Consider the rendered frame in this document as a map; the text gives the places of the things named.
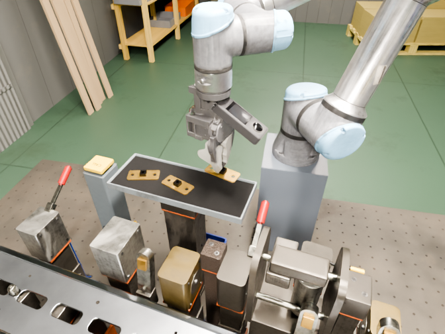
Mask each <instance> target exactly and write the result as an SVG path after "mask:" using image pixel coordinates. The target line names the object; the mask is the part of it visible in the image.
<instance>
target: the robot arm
mask: <svg viewBox="0 0 445 334"><path fill-rule="evenodd" d="M307 1H310V0H218V2H205V3H200V4H198V5H196V6H195V7H194V8H193V10H192V18H191V35H192V38H193V59H194V71H195V83H194V84H193V85H190V86H189V87H188V88H189V93H193V96H194V105H193V106H194V107H193V106H192V107H190V108H189V113H188V114H186V115H185V117H186V126H187V135H188V136H191V137H194V138H195V139H197V140H200V141H202V140H204V139H205V140H208V141H207V142H206V143H205V149H201V150H198V152H197V154H198V156H199V158H201V159H203V160H204V161H206V162H208V163H209V164H210V165H211V166H212V167H213V170H214V171H215V172H216V173H219V172H220V171H221V170H222V168H223V167H225V166H226V164H227V162H228V158H229V156H230V151H231V148H232V144H233V140H234V130H236V131H238V132H239V133H240V134H241V135H242V136H243V137H245V138H246V139H247V140H249V141H250V142H251V143H252V144H254V145H256V144H258V143H259V141H260V140H261V139H262V137H263V136H264V135H265V134H266V133H267V131H268V128H267V127H266V126H265V125H264V124H262V123H261V122H260V121H259V120H257V119H256V118H255V117H254V116H252V115H251V114H250V113H249V112H247V110H245V109H244V108H243V107H241V106H240V105H239V104H237V102H235V101H234V100H233V99H231V98H230V97H229V96H230V95H231V87H232V58H233V57H236V56H247V55H252V54H261V53H267V52H270V53H273V52H275V51H278V50H285V49H286V48H287V47H288V46H289V45H290V44H291V41H292V39H293V32H294V26H293V20H292V18H291V15H290V14H289V13H288V11H289V10H292V9H294V8H296V7H298V6H300V5H302V4H304V3H306V2H307ZM438 1H439V0H383V3H382V4H381V6H380V8H379V10H378V12H377V13H376V15H375V17H374V18H373V21H372V22H371V25H370V26H369V28H368V30H367V32H366V33H365V35H364V37H363V39H362V41H361V43H360V45H359V47H358V48H357V50H356V52H355V54H354V55H353V57H352V59H351V61H350V63H349V65H348V67H347V68H346V70H345V72H344V74H343V75H342V77H341V79H340V81H339V82H338V85H337V86H336V89H335V90H334V92H333V93H331V94H327V91H328V90H327V88H326V87H325V86H323V85H321V84H318V83H309V82H303V83H295V84H293V85H290V86H289V87H288V88H287V89H286V90H285V97H284V98H283V100H284V102H283V112H282V118H281V128H280V131H279V133H278V134H277V136H276V138H275V140H274V142H273V146H272V154H273V156H274V157H275V158H276V159H277V160H278V161H280V162H281V163H283V164H286V165H288V166H294V167H305V166H310V165H312V164H314V163H315V162H316V161H317V160H318V159H319V155H320V154H322V155H323V156H324V157H325V158H327V159H329V160H338V159H341V158H345V157H346V156H349V155H351V154H352V153H353V152H355V151H356V150H357V149H358V148H359V147H360V146H361V145H362V143H363V141H364V139H365V137H366V135H365V133H366V131H365V129H364V127H363V126H362V124H363V123H364V121H365V120H366V118H367V113H366V105H367V104H368V102H369V101H370V99H371V97H372V96H373V94H374V93H375V91H376V89H377V88H378V86H379V84H380V83H381V81H382V79H383V78H384V76H385V75H386V73H387V71H388V69H389V68H390V67H391V65H392V63H393V61H394V60H395V59H396V57H397V55H398V53H399V52H400V50H401V49H402V47H403V45H404V43H405V42H406V41H407V39H408V37H409V35H410V34H411V32H412V31H413V29H414V27H415V26H416V24H417V23H418V21H419V19H420V18H421V16H422V14H423V13H424V11H425V9H426V8H427V7H428V6H429V5H431V4H433V3H435V2H438ZM191 108H192V109H191ZM190 109H191V110H190ZM192 113H193V114H192ZM191 114H192V115H191ZM188 122H189V124H188Z"/></svg>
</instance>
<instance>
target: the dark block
mask: <svg viewBox="0 0 445 334"><path fill-rule="evenodd" d="M371 293H372V277H371V276H368V275H365V274H361V273H359V272H354V271H351V270H349V276H348V288H347V292H346V297H345V300H344V303H343V305H342V308H341V310H340V312H339V314H338V317H337V318H336V321H335V323H334V325H333V328H332V330H331V332H330V334H353V333H354V331H355V329H356V327H357V326H358V324H359V322H360V321H363V320H364V318H365V316H366V315H367V313H368V311H369V310H370V307H371Z"/></svg>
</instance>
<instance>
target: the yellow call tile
mask: <svg viewBox="0 0 445 334"><path fill-rule="evenodd" d="M113 163H114V160H113V159H111V158H106V157H103V156H98V155H96V156H95V157H94V158H93V159H91V160H90V161H89V162H88V163H87V164H86V165H85V166H84V167H83V168H84V170H87V171H90V172H94V173H98V174H103V173H104V172H105V171H106V170H107V169H108V168H109V167H110V166H111V165H112V164H113Z"/></svg>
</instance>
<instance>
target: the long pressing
mask: <svg viewBox="0 0 445 334"><path fill-rule="evenodd" d="M30 275H31V277H29V276H30ZM0 280H3V281H5V282H8V283H10V284H14V285H16V286H17V288H18V289H20V290H21V292H20V294H19V295H17V296H15V297H13V296H10V295H9V293H8V294H7V295H1V294H0V334H94V333H92V332H90V331H89V327H90V325H91V324H92V323H93V321H94V320H96V319H99V320H101V321H104V322H106V323H109V324H111V325H114V326H116V327H118V328H120V329H121V332H120V333H119V334H174V332H175V331H177V334H238V333H236V332H234V331H231V330H229V329H226V328H224V327H221V326H218V325H215V324H213V323H209V322H208V321H204V320H202V319H199V318H196V317H193V316H191V315H188V314H186V313H183V312H180V311H178V310H175V309H172V308H170V307H166V306H163V305H161V304H158V303H156V302H153V301H150V300H147V299H145V298H141V297H140V296H136V295H134V294H131V293H128V292H126V291H123V290H120V289H118V288H115V287H112V286H110V285H107V284H104V283H102V282H98V281H96V280H93V279H91V278H88V277H85V276H82V275H80V274H77V273H75V272H72V271H69V270H66V269H64V268H60V267H59V266H55V265H53V264H50V263H47V262H44V261H42V260H39V259H37V258H34V257H31V256H29V255H26V254H23V253H21V252H17V251H15V250H12V249H9V248H7V247H4V246H1V245H0ZM25 291H29V292H32V293H34V294H37V295H39V296H42V297H44V298H46V299H47V302H46V303H45V304H44V305H43V306H42V307H41V308H40V309H34V308H33V307H30V306H27V305H25V304H22V303H20V302H18V301H17V300H18V298H19V296H20V295H21V294H22V293H23V292H25ZM97 301H100V302H99V304H96V302H97ZM58 305H64V306H67V307H70V308H72V309H74V310H76V311H79V312H82V314H83V315H82V317H81V319H80V320H79V321H78V322H77V323H76V324H74V325H73V324H71V323H68V322H66V321H63V320H61V319H58V318H57V317H54V316H52V312H53V311H54V310H55V308H56V307H57V306H58Z"/></svg>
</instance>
